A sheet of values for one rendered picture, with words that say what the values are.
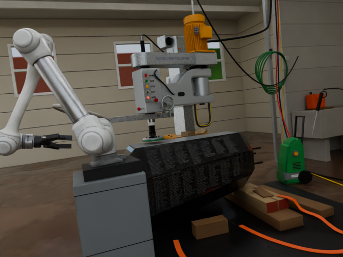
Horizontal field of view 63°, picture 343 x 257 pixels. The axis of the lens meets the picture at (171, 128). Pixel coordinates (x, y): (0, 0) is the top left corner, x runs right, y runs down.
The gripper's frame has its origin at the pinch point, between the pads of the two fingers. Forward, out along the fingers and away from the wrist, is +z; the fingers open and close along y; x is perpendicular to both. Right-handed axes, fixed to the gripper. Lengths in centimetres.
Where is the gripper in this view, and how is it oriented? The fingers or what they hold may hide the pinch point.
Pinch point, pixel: (69, 142)
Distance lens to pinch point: 185.8
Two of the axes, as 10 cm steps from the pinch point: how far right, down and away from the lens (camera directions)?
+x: -1.2, -9.0, 4.2
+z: 9.3, 0.4, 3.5
